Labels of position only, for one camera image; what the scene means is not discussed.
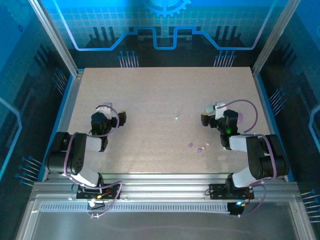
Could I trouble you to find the black controller box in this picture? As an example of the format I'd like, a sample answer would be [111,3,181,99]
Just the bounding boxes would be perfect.
[226,200,245,218]

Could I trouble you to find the grey metal tray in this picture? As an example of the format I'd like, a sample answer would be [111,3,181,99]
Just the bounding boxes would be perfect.
[14,193,317,240]

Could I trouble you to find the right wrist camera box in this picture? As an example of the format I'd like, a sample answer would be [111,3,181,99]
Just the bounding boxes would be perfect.
[214,101,227,120]

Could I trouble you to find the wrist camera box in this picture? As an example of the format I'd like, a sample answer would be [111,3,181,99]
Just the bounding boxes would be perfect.
[214,101,227,120]
[96,101,113,120]

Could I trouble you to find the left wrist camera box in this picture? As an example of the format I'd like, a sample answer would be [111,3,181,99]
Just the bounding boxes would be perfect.
[96,101,113,120]

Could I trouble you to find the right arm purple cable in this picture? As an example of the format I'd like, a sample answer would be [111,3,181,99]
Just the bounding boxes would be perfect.
[216,99,278,218]

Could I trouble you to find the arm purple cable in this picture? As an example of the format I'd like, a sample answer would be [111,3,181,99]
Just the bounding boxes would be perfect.
[216,99,278,218]
[63,104,124,220]

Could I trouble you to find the aluminium table side rail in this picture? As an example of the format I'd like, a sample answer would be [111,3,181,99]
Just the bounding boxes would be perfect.
[252,71,295,182]
[46,71,85,177]

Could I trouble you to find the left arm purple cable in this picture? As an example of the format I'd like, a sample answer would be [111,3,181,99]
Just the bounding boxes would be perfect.
[63,104,124,220]

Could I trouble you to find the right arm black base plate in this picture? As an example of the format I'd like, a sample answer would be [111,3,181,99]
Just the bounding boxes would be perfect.
[208,183,255,201]

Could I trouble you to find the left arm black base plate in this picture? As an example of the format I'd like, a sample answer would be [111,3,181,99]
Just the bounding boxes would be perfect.
[75,183,123,201]

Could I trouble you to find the aluminium table rail wide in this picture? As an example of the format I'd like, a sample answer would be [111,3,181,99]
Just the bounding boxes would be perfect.
[32,173,301,201]

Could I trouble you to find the white cable connector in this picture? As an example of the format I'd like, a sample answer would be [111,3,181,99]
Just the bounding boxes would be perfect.
[87,199,106,211]

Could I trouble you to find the aluminium frame post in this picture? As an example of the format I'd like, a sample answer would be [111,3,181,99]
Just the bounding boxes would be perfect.
[27,0,80,77]
[252,0,302,77]

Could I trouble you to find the slotted grey cable duct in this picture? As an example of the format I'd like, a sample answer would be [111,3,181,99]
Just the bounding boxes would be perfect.
[39,202,232,214]

